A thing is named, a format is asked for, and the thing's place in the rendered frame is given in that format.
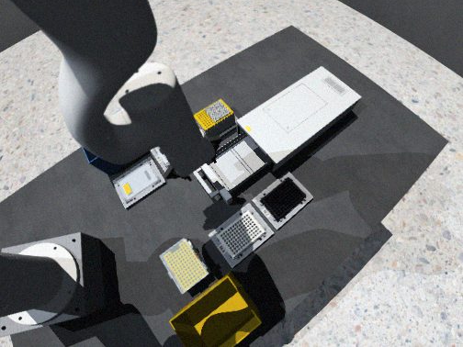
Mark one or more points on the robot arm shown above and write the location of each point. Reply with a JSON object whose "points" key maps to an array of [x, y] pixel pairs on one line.
{"points": [[104, 45]]}

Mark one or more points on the olive-brown open bin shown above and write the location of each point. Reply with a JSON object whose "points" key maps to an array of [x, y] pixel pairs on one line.
{"points": [[220, 318]]}

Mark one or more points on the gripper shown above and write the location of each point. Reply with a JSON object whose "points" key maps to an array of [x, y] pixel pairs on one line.
{"points": [[184, 166]]}

